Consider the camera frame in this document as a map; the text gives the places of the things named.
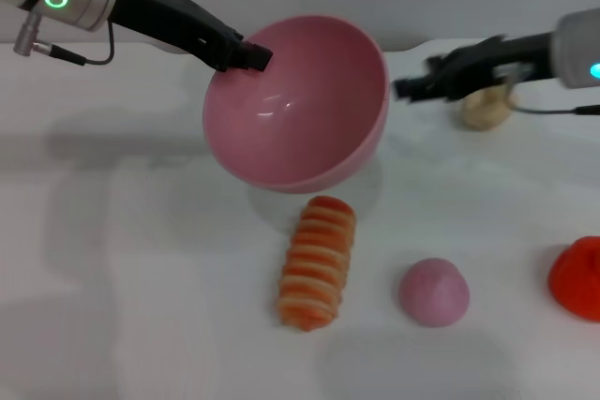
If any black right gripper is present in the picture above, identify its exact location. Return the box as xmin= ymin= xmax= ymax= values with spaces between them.
xmin=392 ymin=32 xmax=557 ymax=104

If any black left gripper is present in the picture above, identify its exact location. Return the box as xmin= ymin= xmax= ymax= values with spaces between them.
xmin=106 ymin=0 xmax=274 ymax=74

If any pink plastic bowl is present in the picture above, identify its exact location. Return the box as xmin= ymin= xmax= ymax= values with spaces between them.
xmin=202 ymin=14 xmax=391 ymax=195

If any orange striped bread roll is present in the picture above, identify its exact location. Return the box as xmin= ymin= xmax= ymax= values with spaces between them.
xmin=276 ymin=195 xmax=357 ymax=332

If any beige folded bun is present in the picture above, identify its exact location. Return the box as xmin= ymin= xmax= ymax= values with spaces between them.
xmin=458 ymin=84 xmax=520 ymax=130

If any pink round bun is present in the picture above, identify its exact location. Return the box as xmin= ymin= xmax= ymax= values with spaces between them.
xmin=398 ymin=258 xmax=471 ymax=329

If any red round bun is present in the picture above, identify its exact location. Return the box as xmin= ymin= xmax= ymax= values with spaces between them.
xmin=547 ymin=236 xmax=600 ymax=323

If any right arm connector cable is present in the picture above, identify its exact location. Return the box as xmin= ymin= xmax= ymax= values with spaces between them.
xmin=503 ymin=69 xmax=600 ymax=116

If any arm connector cable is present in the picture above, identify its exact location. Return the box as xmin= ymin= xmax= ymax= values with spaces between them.
xmin=12 ymin=10 xmax=116 ymax=67
xmin=503 ymin=69 xmax=600 ymax=116

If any left arm connector cable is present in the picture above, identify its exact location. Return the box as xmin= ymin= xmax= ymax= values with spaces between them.
xmin=12 ymin=10 xmax=116 ymax=67

